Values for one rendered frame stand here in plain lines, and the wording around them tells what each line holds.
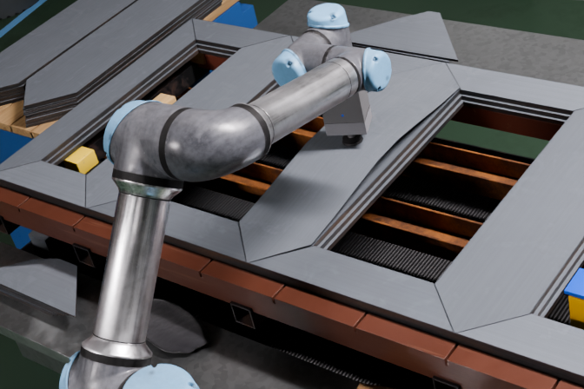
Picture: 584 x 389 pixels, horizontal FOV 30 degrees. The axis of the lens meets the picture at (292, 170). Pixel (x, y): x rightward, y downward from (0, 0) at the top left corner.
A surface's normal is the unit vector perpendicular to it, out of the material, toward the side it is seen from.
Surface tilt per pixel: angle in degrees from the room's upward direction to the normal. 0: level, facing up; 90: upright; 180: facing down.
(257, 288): 0
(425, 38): 0
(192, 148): 60
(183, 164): 85
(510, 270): 0
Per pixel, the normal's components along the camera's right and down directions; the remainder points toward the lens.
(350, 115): -0.23, 0.60
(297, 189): -0.28, -0.72
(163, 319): -0.08, -0.87
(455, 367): -0.58, 0.57
